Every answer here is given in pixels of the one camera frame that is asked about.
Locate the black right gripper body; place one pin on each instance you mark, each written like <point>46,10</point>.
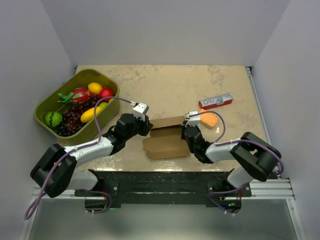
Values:
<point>182,136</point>

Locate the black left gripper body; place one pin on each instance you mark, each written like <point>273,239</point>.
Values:
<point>139,128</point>

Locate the orange sponge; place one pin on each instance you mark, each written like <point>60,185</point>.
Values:
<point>209,120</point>

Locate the brown cardboard paper box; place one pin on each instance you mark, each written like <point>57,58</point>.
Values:
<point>164,141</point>

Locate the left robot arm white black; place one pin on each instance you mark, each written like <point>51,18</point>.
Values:
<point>55,171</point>

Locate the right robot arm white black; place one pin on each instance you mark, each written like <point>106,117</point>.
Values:
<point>256,157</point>

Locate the red silver toothpaste box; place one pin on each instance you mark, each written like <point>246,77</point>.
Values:
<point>216,101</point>

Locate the small green lime toy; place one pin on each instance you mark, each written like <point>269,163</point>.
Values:
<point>103,104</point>

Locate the red apple toy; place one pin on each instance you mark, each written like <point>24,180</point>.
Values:
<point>106,92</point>

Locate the yellow mango toy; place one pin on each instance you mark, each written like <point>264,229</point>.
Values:
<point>90,113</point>

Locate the yellow lemon toy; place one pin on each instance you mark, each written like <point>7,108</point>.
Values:
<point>95,88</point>

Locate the purple grape bunch toy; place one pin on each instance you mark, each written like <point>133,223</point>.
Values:
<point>71,117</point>

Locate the pink dragon fruit toy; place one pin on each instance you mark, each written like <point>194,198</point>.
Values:
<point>78,96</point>

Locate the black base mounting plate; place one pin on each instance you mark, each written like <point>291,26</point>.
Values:
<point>162,188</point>

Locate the dark blue grape bunch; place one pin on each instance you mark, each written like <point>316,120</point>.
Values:
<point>63,131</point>

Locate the olive green plastic bin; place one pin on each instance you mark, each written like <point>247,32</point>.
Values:
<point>79,80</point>

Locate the green striped melon toy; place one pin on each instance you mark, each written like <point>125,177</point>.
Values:
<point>53,119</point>

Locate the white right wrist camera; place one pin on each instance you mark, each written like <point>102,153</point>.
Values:
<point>192,118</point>

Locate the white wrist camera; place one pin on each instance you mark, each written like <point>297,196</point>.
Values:
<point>192,118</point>
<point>140,110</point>

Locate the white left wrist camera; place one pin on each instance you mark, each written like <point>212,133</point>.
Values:
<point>140,110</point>

